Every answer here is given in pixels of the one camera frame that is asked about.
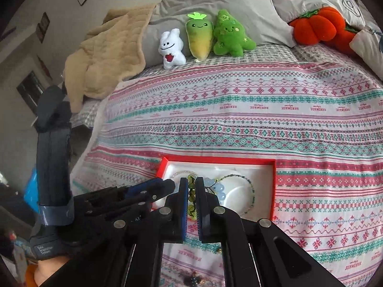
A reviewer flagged dark chair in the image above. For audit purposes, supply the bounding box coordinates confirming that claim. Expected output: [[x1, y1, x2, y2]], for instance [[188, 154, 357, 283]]
[[33, 85, 73, 133]]

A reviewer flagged patterned bedspread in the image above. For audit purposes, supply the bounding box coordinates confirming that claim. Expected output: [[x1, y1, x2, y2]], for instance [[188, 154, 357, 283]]
[[71, 61, 383, 287]]

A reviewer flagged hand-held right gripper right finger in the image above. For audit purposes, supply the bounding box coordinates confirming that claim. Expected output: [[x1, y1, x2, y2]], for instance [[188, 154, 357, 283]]
[[195, 177, 344, 287]]

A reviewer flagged blue plastic object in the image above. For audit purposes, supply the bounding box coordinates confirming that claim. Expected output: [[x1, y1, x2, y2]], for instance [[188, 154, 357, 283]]
[[24, 167, 39, 205]]

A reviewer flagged yellow green radish plush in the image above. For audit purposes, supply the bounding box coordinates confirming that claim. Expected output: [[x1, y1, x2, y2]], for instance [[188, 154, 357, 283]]
[[184, 12, 214, 60]]

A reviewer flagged beige quilted blanket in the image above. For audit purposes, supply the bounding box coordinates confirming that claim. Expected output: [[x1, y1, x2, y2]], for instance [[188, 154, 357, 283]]
[[64, 4, 158, 112]]

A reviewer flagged clear bead bracelet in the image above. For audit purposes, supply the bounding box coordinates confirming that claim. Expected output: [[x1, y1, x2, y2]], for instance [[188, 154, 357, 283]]
[[170, 170, 198, 186]]

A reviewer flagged green bead bracelet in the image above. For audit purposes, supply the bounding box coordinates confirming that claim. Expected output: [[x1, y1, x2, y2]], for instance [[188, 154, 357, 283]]
[[185, 173, 216, 222]]

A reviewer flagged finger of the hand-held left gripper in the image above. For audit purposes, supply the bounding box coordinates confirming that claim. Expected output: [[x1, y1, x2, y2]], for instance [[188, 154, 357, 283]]
[[125, 179, 176, 216], [86, 178, 165, 207]]

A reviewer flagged dark wall frame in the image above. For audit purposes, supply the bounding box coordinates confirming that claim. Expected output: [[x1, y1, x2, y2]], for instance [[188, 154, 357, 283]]
[[16, 71, 45, 108]]

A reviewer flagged orange pumpkin plush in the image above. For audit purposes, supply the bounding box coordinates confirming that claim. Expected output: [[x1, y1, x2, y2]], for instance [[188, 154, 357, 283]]
[[325, 21, 360, 55], [289, 6, 346, 47]]

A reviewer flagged green beaded necklace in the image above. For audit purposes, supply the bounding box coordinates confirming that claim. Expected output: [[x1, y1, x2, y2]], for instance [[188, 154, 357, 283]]
[[214, 174, 257, 216]]

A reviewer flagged white printed pillow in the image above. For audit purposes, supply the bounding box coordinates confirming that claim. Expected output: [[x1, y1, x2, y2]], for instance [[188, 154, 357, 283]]
[[349, 24, 383, 81]]

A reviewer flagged white plush toy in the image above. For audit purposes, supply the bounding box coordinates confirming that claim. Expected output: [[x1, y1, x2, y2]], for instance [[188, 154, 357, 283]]
[[158, 28, 187, 69]]

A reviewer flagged person's left hand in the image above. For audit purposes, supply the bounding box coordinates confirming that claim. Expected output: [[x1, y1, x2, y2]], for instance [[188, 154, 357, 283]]
[[34, 255, 72, 287]]

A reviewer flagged light blue bead bracelet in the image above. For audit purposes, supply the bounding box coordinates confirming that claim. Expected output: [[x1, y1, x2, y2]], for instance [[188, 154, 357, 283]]
[[203, 178, 227, 201]]

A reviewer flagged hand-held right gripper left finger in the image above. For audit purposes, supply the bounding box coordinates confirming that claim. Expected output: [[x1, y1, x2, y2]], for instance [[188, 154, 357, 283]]
[[66, 177, 189, 287]]

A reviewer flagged red wall poster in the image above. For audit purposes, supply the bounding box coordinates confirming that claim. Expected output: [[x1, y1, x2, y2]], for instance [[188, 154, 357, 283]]
[[37, 55, 53, 80]]

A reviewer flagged green tree plush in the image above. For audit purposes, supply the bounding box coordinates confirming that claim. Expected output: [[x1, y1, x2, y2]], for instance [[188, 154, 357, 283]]
[[212, 9, 257, 57]]

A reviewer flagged small wall poster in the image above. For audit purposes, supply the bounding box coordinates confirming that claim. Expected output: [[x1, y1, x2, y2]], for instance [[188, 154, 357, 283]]
[[36, 12, 50, 43]]

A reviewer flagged red jewelry box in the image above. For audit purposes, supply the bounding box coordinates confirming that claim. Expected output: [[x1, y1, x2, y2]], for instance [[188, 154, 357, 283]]
[[156, 156, 276, 222]]

